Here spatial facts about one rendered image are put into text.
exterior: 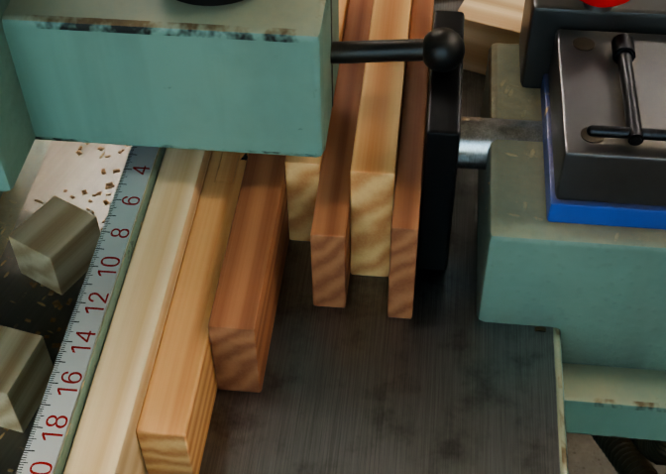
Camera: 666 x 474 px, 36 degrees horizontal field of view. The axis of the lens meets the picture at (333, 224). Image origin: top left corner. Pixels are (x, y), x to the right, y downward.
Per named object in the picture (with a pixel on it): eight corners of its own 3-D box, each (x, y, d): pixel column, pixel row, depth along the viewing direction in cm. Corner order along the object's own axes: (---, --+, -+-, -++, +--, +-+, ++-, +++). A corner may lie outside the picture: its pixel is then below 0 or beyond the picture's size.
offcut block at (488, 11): (542, 46, 63) (551, -5, 61) (522, 85, 61) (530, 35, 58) (472, 28, 65) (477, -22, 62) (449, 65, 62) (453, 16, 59)
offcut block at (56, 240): (61, 296, 63) (50, 259, 61) (20, 273, 64) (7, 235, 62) (106, 253, 66) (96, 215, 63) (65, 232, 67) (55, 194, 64)
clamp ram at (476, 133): (570, 281, 50) (604, 143, 43) (415, 270, 51) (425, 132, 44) (561, 154, 56) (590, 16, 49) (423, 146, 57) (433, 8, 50)
